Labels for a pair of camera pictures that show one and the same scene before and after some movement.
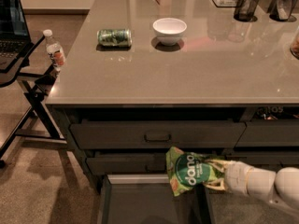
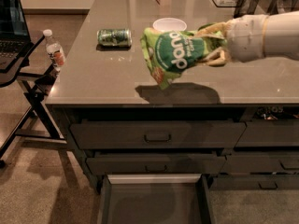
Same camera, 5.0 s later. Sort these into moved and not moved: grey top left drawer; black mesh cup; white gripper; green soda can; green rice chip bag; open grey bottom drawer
Moved: green rice chip bag; white gripper
Not moved: grey top left drawer; open grey bottom drawer; black mesh cup; green soda can
